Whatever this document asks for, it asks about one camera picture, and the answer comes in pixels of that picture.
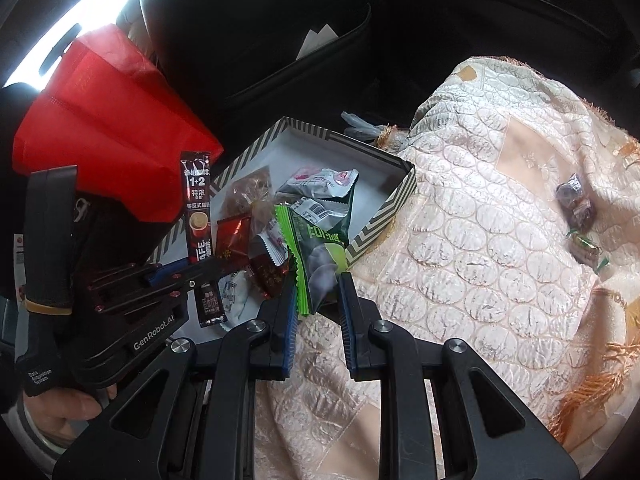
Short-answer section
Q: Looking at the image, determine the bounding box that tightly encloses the small red orange candy packet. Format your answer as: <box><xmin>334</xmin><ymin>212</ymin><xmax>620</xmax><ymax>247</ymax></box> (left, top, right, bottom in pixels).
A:
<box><xmin>214</xmin><ymin>216</ymin><xmax>254</xmax><ymax>262</ymax></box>

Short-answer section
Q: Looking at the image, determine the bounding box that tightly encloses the dark coffee stick packet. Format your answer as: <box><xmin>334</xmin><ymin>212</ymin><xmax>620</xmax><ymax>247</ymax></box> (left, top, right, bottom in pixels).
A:
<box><xmin>179</xmin><ymin>151</ymin><xmax>230</xmax><ymax>329</ymax></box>

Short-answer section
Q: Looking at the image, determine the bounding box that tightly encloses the black bag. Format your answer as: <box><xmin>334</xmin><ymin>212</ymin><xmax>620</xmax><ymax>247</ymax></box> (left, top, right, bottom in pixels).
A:
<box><xmin>72</xmin><ymin>192</ymin><xmax>166</xmax><ymax>266</ymax></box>

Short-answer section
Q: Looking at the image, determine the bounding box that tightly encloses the white red snack packet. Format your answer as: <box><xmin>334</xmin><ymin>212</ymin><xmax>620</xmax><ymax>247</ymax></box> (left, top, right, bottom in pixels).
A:
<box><xmin>276</xmin><ymin>166</ymin><xmax>360</xmax><ymax>202</ymax></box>

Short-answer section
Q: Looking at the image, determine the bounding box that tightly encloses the car window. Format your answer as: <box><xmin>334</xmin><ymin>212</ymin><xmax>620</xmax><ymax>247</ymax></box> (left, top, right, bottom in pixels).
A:
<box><xmin>0</xmin><ymin>0</ymin><xmax>136</xmax><ymax>86</ymax></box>

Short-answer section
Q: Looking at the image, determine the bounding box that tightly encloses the crumpled clear plastic bag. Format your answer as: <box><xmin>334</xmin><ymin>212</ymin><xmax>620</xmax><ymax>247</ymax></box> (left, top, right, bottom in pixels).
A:
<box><xmin>341</xmin><ymin>111</ymin><xmax>401</xmax><ymax>150</ymax></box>

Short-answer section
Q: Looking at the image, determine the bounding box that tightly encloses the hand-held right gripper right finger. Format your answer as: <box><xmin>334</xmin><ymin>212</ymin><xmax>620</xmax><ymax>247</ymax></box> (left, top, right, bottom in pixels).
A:
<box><xmin>336</xmin><ymin>271</ymin><xmax>576</xmax><ymax>480</ymax></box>

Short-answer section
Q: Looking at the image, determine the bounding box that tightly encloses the white paper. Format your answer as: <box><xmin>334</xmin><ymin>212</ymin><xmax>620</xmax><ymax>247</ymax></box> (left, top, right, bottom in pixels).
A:
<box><xmin>299</xmin><ymin>24</ymin><xmax>342</xmax><ymax>59</ymax></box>

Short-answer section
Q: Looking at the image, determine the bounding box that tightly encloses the green wrapped candy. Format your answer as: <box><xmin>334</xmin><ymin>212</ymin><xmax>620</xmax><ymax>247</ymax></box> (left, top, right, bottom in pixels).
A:
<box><xmin>566</xmin><ymin>227</ymin><xmax>610</xmax><ymax>267</ymax></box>

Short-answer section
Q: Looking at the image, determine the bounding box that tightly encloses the green edged snack packet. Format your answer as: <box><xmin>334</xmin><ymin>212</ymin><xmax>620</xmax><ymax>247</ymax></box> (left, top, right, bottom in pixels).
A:
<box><xmin>274</xmin><ymin>204</ymin><xmax>351</xmax><ymax>317</ymax></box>

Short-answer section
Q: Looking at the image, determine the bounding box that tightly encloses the white packet with red edge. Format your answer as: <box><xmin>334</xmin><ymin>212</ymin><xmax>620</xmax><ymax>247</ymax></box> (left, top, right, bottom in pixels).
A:
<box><xmin>250</xmin><ymin>222</ymin><xmax>291</xmax><ymax>267</ymax></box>

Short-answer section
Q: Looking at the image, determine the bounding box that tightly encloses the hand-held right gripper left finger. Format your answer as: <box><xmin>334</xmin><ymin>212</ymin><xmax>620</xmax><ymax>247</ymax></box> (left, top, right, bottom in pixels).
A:
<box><xmin>52</xmin><ymin>272</ymin><xmax>298</xmax><ymax>480</ymax></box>

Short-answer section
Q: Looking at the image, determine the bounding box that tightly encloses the black car seat back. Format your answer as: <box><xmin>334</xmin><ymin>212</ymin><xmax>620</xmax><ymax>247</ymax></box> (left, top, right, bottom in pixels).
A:
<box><xmin>145</xmin><ymin>0</ymin><xmax>640</xmax><ymax>131</ymax></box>

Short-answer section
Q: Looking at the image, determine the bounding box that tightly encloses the cream quilted blanket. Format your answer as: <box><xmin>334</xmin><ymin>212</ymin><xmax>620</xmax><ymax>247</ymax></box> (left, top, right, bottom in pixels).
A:
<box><xmin>250</xmin><ymin>55</ymin><xmax>640</xmax><ymax>480</ymax></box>

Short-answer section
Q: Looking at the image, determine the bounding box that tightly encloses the clear plastic snack bag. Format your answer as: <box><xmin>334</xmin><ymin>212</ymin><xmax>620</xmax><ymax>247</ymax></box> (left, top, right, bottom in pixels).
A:
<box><xmin>219</xmin><ymin>169</ymin><xmax>275</xmax><ymax>223</ymax></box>

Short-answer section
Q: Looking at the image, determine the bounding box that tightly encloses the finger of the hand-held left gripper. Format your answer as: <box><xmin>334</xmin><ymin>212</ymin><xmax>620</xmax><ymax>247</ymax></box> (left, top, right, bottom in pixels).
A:
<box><xmin>85</xmin><ymin>259</ymin><xmax>189</xmax><ymax>302</ymax></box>
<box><xmin>94</xmin><ymin>256</ymin><xmax>231</xmax><ymax>317</ymax></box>

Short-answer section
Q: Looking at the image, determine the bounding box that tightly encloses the red fabric bag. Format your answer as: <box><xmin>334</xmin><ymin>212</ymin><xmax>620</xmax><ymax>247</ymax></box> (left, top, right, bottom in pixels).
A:
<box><xmin>12</xmin><ymin>24</ymin><xmax>225</xmax><ymax>223</ymax></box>

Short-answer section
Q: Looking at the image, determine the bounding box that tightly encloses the dark candy in clear wrapper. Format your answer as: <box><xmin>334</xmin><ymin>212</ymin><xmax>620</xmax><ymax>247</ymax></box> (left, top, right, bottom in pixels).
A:
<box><xmin>556</xmin><ymin>172</ymin><xmax>597</xmax><ymax>231</ymax></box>

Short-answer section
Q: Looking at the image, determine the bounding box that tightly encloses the person's left hand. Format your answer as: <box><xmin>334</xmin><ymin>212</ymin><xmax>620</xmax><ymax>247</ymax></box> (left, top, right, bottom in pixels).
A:
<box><xmin>20</xmin><ymin>382</ymin><xmax>119</xmax><ymax>422</ymax></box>

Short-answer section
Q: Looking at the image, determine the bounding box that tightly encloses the striped cardboard box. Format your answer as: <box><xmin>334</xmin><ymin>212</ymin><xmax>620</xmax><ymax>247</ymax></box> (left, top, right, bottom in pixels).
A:
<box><xmin>147</xmin><ymin>116</ymin><xmax>417</xmax><ymax>333</ymax></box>

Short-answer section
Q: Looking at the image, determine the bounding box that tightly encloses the white grey snack packet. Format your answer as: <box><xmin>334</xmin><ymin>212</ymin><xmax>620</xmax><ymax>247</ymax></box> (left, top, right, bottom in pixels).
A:
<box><xmin>287</xmin><ymin>197</ymin><xmax>348</xmax><ymax>233</ymax></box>

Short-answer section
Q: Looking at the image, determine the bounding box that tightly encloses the dark red foil snack packet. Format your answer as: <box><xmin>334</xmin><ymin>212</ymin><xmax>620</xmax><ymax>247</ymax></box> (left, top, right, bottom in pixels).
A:
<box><xmin>248</xmin><ymin>254</ymin><xmax>292</xmax><ymax>299</ymax></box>

